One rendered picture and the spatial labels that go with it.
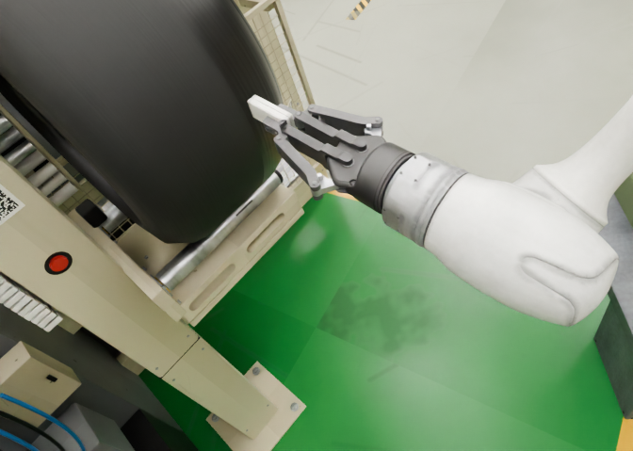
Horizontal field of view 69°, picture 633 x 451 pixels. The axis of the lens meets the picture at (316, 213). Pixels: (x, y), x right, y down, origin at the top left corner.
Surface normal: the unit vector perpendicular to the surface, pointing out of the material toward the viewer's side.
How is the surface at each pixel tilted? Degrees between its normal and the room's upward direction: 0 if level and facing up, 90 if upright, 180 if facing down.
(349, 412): 0
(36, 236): 90
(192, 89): 73
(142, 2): 51
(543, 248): 23
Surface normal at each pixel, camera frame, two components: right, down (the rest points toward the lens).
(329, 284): -0.27, -0.62
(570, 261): -0.16, -0.25
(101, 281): 0.71, 0.40
